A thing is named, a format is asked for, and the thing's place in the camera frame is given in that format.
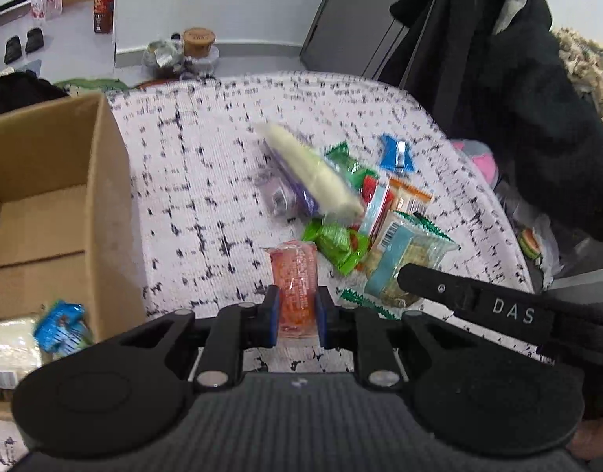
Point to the red and pale blue packet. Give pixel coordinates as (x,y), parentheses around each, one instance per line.
(375,204)

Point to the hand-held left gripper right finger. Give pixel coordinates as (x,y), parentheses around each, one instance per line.
(323,322)

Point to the blue snack packet silver stripe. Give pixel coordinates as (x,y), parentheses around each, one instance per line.
(395,153)

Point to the orange snack packet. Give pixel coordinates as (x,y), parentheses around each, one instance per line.
(408,196)

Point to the black clothing pile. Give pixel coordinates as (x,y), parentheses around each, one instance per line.
(16,92)

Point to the printed blanket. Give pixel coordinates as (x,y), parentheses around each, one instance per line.
(208,157)

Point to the shiny glass jar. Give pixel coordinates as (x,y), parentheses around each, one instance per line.
(160,56)

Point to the black coat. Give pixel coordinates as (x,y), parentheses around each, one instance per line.
(517,108)

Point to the burger toy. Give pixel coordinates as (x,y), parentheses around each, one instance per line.
(530,245)

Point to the clear plastic bag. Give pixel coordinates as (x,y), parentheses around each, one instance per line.
(547,221)

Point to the red drink bottle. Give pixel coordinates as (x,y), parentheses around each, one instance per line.
(103,12)

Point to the purple snack packet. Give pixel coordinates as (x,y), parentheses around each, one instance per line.
(277,191)

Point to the green snack packet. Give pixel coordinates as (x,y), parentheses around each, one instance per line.
(338,245)
(348,162)

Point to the pink printed plastic bag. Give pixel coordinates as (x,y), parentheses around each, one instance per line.
(46,5)

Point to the light blue cracker packet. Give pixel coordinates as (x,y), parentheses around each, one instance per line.
(404,260)

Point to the long white snack bag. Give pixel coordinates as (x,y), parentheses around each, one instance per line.
(311,172)

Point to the blue printed snack packet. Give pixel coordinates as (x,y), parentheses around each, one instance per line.
(60,327)

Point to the jar with cork lid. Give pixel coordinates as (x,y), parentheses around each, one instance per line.
(199,42)

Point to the white snack packet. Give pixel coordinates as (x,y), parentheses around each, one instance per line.
(11,341)

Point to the brown cardboard box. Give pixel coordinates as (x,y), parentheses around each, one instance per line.
(60,167)

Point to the black chair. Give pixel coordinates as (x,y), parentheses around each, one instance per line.
(345,19)

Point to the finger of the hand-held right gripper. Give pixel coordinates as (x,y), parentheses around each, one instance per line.
(429,285)

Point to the green cloth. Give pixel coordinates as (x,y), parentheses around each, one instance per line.
(90,84)

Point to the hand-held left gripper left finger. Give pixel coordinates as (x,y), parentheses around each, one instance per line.
(273,319)

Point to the black slipper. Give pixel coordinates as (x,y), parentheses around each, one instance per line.
(12,50)
(34,40)

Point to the orange jelly packet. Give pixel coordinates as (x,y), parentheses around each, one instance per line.
(295,280)

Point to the green zigzag edged packet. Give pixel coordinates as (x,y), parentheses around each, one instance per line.
(429,225)
(365,301)

